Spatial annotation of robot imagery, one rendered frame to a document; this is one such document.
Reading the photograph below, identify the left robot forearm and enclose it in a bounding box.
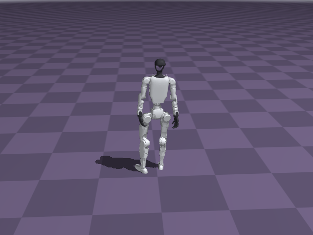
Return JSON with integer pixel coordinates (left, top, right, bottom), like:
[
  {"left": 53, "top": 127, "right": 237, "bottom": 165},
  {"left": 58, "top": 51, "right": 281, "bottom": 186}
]
[{"left": 136, "top": 94, "right": 144, "bottom": 115}]

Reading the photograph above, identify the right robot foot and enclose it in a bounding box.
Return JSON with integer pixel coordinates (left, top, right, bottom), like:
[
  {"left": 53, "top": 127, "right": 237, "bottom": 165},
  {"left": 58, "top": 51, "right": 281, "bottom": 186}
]
[{"left": 158, "top": 162, "right": 164, "bottom": 170}]

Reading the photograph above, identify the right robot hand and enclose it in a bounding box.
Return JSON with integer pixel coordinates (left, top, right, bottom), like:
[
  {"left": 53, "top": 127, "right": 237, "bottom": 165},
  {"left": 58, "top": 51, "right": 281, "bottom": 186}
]
[{"left": 172, "top": 112, "right": 179, "bottom": 128}]

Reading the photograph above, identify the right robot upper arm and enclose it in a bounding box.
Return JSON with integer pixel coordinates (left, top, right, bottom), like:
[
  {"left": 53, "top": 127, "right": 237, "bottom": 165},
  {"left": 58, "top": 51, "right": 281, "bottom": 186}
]
[{"left": 169, "top": 77, "right": 176, "bottom": 100}]

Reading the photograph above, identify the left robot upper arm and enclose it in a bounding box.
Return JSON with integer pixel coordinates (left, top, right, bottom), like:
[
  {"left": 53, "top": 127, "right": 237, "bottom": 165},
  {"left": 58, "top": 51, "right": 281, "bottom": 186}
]
[{"left": 140, "top": 76, "right": 151, "bottom": 99}]

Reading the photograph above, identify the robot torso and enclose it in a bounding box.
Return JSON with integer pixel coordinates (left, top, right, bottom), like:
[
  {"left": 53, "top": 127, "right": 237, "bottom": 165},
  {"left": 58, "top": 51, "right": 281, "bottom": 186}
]
[{"left": 149, "top": 74, "right": 169, "bottom": 119}]

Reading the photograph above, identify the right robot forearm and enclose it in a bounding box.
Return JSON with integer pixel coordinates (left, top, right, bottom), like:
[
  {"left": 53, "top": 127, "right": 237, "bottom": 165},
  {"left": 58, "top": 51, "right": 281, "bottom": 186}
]
[{"left": 172, "top": 95, "right": 178, "bottom": 115}]

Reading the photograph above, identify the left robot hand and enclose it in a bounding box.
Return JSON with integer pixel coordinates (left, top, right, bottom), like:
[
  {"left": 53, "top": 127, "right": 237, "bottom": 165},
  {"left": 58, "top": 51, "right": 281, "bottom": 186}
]
[{"left": 137, "top": 111, "right": 146, "bottom": 127}]

